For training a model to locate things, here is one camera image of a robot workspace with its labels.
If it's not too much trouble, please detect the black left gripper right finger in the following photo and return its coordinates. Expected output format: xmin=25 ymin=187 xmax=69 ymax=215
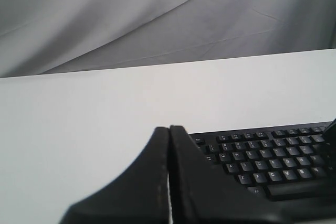
xmin=167 ymin=125 xmax=292 ymax=223

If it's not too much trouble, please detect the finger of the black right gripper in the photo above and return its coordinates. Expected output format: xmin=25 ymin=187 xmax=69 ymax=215
xmin=322 ymin=119 xmax=336 ymax=156

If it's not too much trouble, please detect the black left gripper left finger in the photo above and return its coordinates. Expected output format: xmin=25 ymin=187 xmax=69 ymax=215
xmin=60 ymin=127 xmax=170 ymax=223

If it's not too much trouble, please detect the black acer keyboard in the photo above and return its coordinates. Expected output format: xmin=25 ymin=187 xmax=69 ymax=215
xmin=191 ymin=122 xmax=335 ymax=221

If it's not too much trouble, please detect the grey fabric backdrop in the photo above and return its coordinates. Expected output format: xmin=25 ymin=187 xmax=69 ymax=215
xmin=1 ymin=0 xmax=335 ymax=77

